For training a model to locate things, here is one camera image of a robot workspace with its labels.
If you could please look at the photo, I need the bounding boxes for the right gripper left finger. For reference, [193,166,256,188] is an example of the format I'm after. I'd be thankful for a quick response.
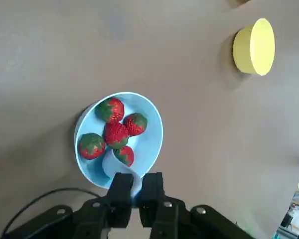
[74,173,136,239]

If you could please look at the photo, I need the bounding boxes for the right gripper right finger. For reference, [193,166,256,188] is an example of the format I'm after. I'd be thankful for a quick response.
[139,172,190,239]

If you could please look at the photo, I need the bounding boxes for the light blue plastic spoon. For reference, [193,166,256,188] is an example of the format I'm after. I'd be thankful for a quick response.
[101,149,143,204]

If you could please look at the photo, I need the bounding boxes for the light blue bowl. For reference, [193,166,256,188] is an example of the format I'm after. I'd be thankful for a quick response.
[74,91,164,189]

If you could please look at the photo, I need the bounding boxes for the yellow bowl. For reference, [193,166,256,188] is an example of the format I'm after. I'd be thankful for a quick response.
[233,17,276,76]

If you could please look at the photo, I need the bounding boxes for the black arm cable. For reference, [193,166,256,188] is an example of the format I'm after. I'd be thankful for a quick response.
[2,187,103,237]

